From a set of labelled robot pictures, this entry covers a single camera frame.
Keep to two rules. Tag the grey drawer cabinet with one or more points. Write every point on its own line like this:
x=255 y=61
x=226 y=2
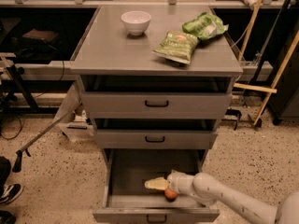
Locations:
x=112 y=60

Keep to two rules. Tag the green chip bag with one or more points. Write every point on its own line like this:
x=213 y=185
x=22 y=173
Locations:
x=177 y=46
x=205 y=26

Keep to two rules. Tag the green chip bag rear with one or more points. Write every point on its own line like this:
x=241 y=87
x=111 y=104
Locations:
x=205 y=26

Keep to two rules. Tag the metal rod with black foot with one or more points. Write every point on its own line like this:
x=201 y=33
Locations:
x=24 y=149

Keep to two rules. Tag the grey top drawer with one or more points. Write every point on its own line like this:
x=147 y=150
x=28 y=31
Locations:
x=155 y=105

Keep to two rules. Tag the white ceramic bowl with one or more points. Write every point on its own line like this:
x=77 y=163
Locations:
x=136 y=22

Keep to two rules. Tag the black shoe at corner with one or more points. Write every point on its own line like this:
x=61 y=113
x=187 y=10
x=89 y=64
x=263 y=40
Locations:
x=6 y=218

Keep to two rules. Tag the grey middle drawer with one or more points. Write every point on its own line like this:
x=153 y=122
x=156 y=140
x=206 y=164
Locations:
x=142 y=139

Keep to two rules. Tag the green chip bag front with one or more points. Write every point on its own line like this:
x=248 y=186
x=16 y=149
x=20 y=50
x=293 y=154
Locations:
x=177 y=46

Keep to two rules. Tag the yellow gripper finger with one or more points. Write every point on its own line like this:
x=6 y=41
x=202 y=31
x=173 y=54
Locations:
x=158 y=183

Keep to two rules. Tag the grey bottom drawer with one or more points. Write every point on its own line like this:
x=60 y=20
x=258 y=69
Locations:
x=127 y=200

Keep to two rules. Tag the grey drawer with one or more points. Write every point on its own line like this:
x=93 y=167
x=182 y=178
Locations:
x=142 y=139
x=155 y=105
x=127 y=200

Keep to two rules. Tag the black white sneaker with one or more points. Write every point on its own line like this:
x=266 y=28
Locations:
x=11 y=193

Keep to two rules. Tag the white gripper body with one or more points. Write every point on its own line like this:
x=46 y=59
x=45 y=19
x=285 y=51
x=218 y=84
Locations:
x=175 y=182

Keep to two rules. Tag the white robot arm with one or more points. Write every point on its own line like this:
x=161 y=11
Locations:
x=206 y=189

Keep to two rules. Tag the orange fruit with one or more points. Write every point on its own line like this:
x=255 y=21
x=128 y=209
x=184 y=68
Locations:
x=170 y=195

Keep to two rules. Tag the dark box on shelf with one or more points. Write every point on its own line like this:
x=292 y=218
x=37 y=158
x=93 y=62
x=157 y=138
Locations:
x=40 y=37

